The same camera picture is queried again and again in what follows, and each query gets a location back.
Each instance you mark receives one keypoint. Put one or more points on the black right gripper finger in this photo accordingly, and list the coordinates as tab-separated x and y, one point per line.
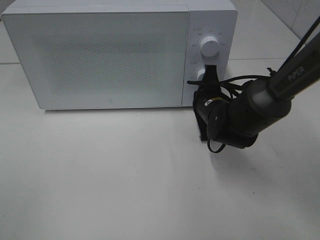
210	76
202	126

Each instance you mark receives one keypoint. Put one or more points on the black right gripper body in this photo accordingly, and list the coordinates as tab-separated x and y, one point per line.
210	104

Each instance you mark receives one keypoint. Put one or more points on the white timer knob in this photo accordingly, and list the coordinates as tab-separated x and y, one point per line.
200	73

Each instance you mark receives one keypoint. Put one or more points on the white microwave door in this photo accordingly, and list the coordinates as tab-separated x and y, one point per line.
102	60

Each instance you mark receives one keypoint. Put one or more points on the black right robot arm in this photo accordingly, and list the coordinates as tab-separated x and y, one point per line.
234	111

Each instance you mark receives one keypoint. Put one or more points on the upper white power knob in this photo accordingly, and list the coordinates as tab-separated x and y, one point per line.
210	45

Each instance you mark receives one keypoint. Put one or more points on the white microwave oven body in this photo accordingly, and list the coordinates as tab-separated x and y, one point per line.
205	17

